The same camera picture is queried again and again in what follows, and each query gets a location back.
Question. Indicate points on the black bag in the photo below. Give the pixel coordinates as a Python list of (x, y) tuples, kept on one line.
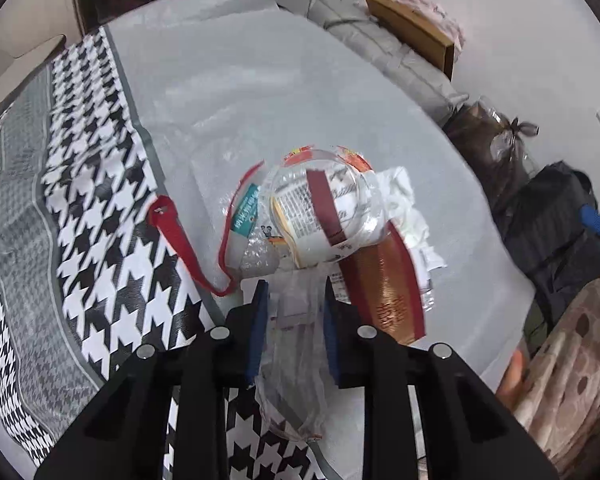
[(545, 220)]

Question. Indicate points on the houndstooth bedsheet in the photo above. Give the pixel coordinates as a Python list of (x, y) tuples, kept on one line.
[(95, 210)]

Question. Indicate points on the bed with patterned grey cover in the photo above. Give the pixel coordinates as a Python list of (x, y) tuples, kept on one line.
[(280, 85)]

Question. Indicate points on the clear bag with teal label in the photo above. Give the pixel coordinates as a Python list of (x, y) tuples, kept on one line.
[(245, 210)]

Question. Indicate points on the red and gold packet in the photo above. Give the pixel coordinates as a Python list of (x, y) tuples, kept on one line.
[(380, 280)]

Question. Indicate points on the grey storage bag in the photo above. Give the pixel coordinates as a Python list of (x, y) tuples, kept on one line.
[(410, 65)]

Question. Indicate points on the person's right hand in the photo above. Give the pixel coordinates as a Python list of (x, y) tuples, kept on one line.
[(512, 375)]

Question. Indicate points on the clear plastic food container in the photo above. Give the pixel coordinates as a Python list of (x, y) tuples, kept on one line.
[(325, 195)]

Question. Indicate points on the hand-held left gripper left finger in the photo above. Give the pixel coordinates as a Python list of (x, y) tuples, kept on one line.
[(258, 340)]

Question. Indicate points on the clear plastic wrapper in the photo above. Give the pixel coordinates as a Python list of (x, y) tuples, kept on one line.
[(295, 360)]

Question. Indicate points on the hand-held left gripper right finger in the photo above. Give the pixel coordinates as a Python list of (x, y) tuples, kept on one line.
[(331, 345)]

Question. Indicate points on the brown transparent plastic bag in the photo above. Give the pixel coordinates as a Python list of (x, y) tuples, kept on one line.
[(480, 145)]

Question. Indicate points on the pink cloth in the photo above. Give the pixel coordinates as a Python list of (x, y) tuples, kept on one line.
[(440, 15)]

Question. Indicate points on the cardboard box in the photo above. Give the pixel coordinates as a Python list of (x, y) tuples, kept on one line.
[(410, 25)]

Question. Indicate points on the white tissue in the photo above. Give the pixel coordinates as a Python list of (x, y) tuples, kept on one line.
[(405, 195)]

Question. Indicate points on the person's right forearm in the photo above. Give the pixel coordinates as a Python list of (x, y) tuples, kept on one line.
[(570, 360)]

